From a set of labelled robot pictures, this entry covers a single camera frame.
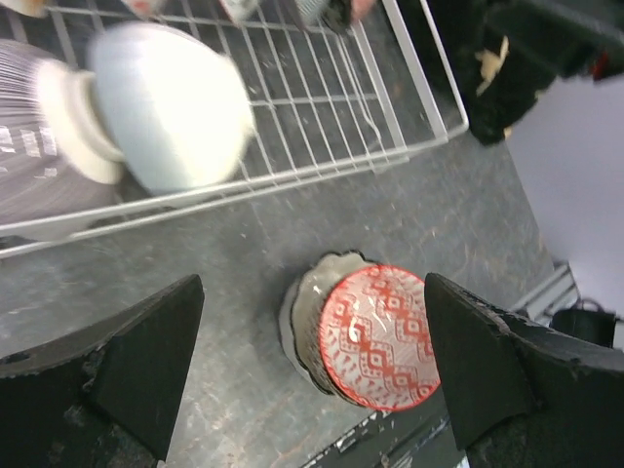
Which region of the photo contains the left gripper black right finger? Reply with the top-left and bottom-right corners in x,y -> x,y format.
424,273 -> 623,467

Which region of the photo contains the grey hexagon pattern bowl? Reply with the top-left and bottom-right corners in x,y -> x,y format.
293,0 -> 330,26

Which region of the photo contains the white wire dish rack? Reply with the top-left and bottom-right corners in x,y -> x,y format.
1,1 -> 469,258

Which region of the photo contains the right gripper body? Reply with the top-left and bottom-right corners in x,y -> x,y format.
487,0 -> 623,81

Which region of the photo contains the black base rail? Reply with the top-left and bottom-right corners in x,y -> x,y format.
302,411 -> 468,468

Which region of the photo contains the black floral blanket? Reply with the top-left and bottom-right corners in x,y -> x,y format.
399,0 -> 562,146

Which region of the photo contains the floral orange green bowl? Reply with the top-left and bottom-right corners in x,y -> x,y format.
0,0 -> 47,19

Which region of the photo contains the brown lattice pattern bowl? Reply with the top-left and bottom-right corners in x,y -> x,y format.
317,264 -> 441,411

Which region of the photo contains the purple striped bowl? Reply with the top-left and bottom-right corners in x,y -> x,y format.
1,39 -> 125,241

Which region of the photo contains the red rimmed bowl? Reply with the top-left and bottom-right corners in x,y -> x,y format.
220,0 -> 260,23

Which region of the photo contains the blue triangle pattern bowl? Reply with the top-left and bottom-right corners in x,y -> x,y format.
123,0 -> 166,17

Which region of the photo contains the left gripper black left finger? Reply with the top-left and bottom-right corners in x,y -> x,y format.
1,274 -> 205,467

